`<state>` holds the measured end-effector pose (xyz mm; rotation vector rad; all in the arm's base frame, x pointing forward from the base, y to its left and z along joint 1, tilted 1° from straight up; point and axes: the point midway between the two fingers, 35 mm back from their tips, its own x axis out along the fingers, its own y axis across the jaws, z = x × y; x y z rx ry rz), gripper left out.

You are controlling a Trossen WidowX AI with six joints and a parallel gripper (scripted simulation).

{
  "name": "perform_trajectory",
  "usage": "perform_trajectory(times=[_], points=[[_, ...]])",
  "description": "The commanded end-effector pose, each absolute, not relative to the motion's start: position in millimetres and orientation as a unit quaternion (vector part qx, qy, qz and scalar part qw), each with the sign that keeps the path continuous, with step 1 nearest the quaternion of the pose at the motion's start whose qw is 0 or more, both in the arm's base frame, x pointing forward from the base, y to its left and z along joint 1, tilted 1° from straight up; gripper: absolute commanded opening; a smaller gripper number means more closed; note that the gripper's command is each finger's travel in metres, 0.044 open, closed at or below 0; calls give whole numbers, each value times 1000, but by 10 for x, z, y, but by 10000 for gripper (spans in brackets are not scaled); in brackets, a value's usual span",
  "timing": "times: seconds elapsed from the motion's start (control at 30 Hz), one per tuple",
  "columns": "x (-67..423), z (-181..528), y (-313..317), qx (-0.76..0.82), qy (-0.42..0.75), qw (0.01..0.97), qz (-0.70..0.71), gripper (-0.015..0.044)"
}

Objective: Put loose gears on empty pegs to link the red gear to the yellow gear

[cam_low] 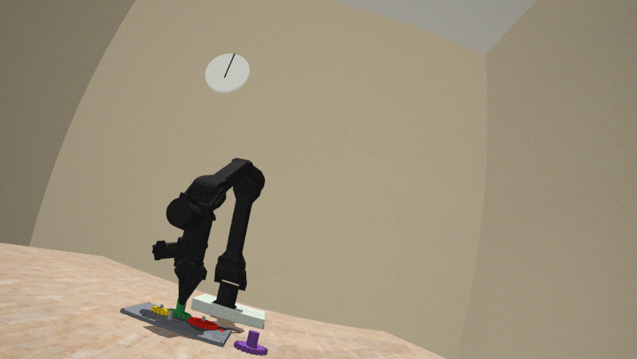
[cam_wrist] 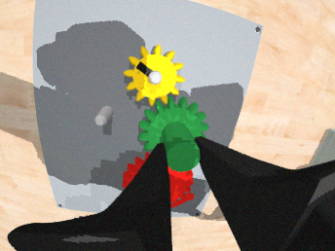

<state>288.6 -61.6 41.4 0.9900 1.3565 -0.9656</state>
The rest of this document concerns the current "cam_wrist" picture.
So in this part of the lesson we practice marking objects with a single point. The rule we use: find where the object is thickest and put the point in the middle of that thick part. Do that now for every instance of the yellow gear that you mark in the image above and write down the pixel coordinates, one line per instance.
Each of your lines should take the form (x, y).
(149, 63)

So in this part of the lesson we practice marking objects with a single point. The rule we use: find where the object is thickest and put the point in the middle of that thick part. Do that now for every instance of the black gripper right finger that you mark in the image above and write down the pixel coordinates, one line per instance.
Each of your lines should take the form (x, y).
(264, 204)

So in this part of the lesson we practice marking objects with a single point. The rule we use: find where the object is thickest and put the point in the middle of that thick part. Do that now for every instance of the red curved arrow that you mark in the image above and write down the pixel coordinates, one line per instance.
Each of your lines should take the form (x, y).
(188, 197)

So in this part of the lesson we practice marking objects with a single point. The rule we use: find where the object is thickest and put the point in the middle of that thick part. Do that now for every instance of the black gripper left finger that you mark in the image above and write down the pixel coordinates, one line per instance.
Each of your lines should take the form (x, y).
(138, 220)

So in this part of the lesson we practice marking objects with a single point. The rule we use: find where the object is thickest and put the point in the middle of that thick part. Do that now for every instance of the green gear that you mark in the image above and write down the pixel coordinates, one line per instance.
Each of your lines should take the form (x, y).
(176, 126)

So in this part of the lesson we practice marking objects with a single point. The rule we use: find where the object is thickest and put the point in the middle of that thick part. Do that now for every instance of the red gear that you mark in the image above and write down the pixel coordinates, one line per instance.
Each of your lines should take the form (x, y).
(179, 181)

